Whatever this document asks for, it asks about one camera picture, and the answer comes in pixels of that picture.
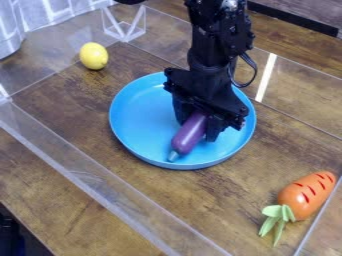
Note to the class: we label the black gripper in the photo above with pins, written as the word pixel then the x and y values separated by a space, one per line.
pixel 205 91

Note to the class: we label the purple toy eggplant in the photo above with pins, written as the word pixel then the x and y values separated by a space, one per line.
pixel 188 135

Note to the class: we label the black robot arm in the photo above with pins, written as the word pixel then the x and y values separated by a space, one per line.
pixel 221 38

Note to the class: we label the blue round tray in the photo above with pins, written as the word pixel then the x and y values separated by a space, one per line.
pixel 143 123

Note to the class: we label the yellow toy lemon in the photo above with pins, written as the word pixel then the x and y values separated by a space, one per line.
pixel 93 56

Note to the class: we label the orange toy carrot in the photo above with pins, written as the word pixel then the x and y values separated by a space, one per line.
pixel 297 201

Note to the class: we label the dark wooden ledge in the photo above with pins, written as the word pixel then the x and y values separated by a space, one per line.
pixel 292 19

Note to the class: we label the grey checked curtain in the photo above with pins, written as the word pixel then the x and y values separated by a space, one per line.
pixel 22 16

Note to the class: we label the clear acrylic corner bracket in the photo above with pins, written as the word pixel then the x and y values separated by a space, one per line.
pixel 121 30

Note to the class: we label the clear acrylic enclosure wall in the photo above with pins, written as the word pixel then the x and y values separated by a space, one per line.
pixel 164 230

